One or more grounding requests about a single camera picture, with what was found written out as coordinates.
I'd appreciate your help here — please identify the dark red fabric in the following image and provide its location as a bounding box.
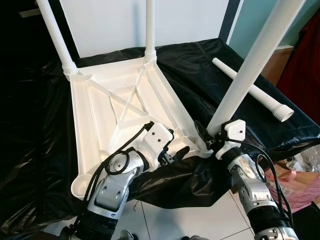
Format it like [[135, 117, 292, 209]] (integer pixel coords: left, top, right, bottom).
[[276, 12, 320, 126]]

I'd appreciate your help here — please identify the brown board with white frame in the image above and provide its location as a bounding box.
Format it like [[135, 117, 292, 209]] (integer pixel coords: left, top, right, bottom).
[[260, 45, 295, 86]]

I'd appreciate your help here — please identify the pink plastic bag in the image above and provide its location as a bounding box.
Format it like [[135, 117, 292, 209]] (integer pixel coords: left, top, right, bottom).
[[265, 150, 320, 213]]

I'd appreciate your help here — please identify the clear plastic bag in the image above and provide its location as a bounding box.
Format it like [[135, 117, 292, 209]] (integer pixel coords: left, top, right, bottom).
[[285, 145, 320, 173]]

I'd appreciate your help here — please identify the metal door lever handle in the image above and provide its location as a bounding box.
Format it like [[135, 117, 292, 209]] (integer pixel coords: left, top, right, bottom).
[[19, 7, 40, 18]]

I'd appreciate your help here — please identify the black plastic table cover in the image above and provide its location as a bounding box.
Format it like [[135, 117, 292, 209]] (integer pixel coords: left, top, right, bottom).
[[0, 37, 320, 236]]

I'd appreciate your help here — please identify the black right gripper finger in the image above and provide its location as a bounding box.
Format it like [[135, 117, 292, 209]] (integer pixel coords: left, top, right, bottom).
[[195, 120, 210, 145]]

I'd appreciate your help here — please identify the large white board panel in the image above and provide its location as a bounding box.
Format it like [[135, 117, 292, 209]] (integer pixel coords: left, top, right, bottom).
[[59, 0, 230, 58]]

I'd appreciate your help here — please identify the white plastic table top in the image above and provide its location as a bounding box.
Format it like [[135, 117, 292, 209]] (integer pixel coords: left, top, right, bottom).
[[67, 55, 215, 201]]

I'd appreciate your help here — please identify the grey robot left foot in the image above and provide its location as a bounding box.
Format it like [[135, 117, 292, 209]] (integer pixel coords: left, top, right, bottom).
[[117, 229, 138, 240]]

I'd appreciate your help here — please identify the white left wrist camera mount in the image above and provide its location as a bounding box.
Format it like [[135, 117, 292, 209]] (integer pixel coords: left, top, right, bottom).
[[142, 121, 176, 160]]

